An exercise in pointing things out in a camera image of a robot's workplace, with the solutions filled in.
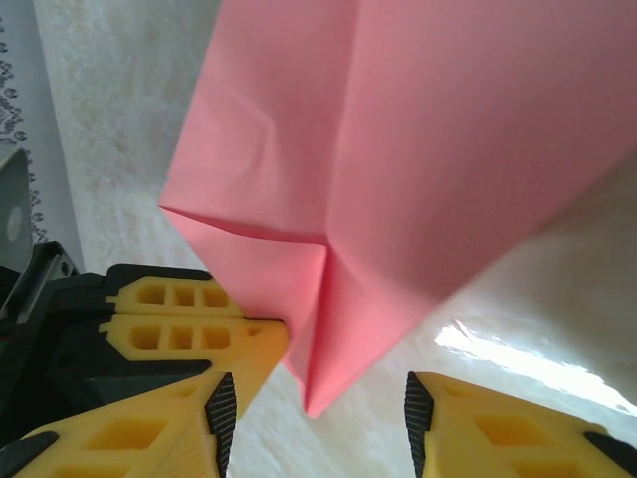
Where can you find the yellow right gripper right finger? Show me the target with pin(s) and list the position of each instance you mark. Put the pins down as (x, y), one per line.
(497, 438)

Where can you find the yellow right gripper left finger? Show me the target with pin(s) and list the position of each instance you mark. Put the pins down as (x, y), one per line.
(124, 443)

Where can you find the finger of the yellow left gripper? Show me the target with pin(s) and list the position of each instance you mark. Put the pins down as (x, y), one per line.
(249, 343)
(169, 299)

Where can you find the pink cloth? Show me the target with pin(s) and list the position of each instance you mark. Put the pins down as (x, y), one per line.
(398, 149)

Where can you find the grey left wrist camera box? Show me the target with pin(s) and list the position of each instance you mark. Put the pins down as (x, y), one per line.
(12, 224)

